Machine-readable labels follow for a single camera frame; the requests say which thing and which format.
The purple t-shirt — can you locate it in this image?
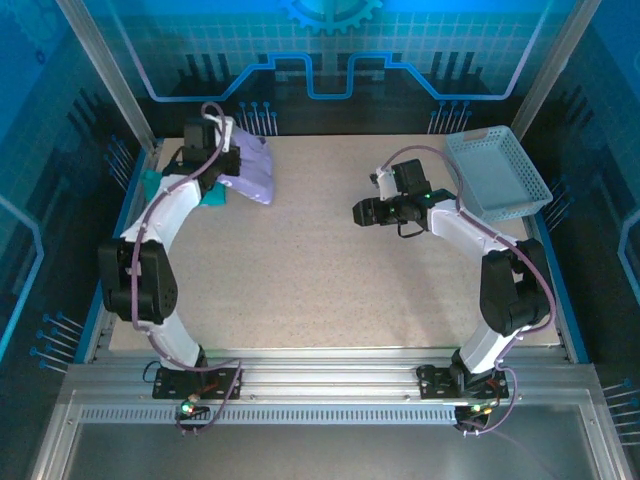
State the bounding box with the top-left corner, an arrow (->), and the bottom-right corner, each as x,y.
219,127 -> 277,205

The teal folded t-shirt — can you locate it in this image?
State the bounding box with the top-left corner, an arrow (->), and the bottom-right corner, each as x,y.
140,169 -> 231,208

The grey perforated plastic basket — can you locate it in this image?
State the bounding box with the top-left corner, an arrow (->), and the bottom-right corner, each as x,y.
445,125 -> 555,223

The blue table edge strip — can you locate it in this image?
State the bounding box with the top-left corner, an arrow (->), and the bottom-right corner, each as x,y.
528,215 -> 591,364
74,147 -> 151,364

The grey metal lower panel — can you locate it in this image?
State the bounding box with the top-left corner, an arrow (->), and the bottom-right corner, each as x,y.
29,399 -> 629,480

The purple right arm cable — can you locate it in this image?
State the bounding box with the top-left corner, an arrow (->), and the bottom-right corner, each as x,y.
382,143 -> 557,437

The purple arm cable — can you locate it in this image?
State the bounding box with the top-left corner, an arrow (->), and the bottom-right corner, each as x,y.
382,143 -> 557,437
130,101 -> 245,437

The aluminium frame post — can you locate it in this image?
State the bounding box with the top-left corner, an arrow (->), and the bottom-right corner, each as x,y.
53,0 -> 165,154
508,0 -> 602,146

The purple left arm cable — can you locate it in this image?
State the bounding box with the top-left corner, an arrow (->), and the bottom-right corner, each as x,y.
130,101 -> 245,437

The aluminium mounting rail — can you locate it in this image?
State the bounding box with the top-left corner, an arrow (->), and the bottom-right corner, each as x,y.
64,346 -> 599,405

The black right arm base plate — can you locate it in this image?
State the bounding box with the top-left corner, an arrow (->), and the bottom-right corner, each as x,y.
417,364 -> 512,401

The grey slotted cable duct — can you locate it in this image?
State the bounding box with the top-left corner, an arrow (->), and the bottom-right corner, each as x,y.
79,403 -> 459,426

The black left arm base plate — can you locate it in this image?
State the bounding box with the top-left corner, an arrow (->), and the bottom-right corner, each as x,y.
152,367 -> 244,401

